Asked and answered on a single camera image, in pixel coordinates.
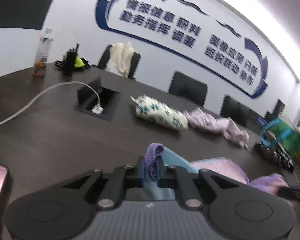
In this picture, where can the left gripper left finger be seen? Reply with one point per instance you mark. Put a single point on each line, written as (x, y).
(66, 209)

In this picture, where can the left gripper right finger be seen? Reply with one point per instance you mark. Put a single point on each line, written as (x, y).
(227, 207)

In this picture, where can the white charger plug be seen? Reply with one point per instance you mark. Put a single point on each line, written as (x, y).
(97, 109)

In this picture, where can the pink blue hooded garment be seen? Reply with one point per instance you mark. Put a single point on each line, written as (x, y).
(226, 167)

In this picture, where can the pink patterned crumpled garment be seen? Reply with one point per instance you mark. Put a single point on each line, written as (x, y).
(224, 126)

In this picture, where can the table cable box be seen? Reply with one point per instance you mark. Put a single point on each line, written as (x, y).
(98, 95)

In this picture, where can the colourful bag with blue strap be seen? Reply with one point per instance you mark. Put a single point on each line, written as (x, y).
(280, 144)

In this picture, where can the black walkie-talkie holder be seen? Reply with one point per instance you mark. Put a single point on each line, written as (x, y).
(70, 59)

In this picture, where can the plastic drink bottle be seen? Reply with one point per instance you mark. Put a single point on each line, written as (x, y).
(42, 53)

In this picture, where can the cream cloth on chair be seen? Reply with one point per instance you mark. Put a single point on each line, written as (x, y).
(120, 59)

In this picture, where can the neon yellow item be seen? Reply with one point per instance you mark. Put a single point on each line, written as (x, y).
(79, 63)

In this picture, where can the black office chair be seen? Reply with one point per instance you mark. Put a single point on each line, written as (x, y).
(188, 88)
(233, 109)
(278, 109)

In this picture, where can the blue wall sign lettering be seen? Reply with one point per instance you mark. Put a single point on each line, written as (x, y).
(184, 29)

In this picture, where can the office chair with cream cloth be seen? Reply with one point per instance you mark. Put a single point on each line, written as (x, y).
(106, 55)

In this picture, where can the white green floral garment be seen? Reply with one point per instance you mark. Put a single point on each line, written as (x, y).
(159, 113)

